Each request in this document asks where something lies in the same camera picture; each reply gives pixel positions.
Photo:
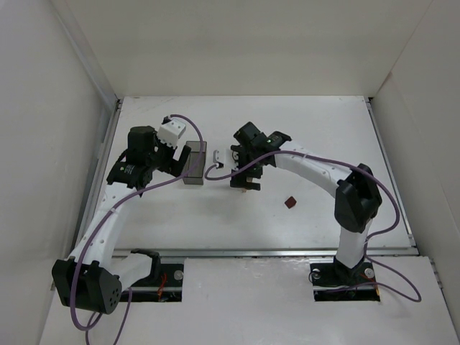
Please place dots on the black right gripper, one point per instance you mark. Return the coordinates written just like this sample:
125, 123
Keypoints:
243, 167

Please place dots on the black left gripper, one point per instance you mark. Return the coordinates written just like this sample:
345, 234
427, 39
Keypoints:
169, 162

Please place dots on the smoky transparent plastic bin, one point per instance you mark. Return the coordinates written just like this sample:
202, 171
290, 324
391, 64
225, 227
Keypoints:
196, 176

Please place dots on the dark red wood block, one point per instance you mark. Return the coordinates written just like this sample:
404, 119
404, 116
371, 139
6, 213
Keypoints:
290, 202

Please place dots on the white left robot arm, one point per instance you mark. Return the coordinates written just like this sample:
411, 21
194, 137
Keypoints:
88, 279

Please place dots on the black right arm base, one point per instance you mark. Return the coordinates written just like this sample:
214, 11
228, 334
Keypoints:
333, 282

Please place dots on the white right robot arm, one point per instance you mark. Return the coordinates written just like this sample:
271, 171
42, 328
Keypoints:
356, 196

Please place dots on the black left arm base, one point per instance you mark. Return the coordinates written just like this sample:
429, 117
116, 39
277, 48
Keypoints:
163, 285

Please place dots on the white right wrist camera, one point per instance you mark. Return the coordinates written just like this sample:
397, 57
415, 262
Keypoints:
223, 158

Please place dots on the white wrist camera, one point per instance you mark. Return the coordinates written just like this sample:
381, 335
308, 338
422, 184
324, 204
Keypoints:
170, 131
223, 158

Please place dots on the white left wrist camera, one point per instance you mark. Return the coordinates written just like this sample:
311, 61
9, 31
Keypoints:
170, 131

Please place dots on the aluminium rail left edge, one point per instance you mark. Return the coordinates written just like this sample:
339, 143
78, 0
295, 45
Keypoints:
94, 180

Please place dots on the aluminium rail edge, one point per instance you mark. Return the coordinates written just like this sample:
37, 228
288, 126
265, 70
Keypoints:
227, 253
368, 102
94, 180

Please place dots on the aluminium rail front edge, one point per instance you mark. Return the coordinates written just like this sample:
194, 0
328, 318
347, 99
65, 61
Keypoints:
227, 253

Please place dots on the aluminium rail right edge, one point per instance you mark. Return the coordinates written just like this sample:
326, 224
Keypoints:
368, 102

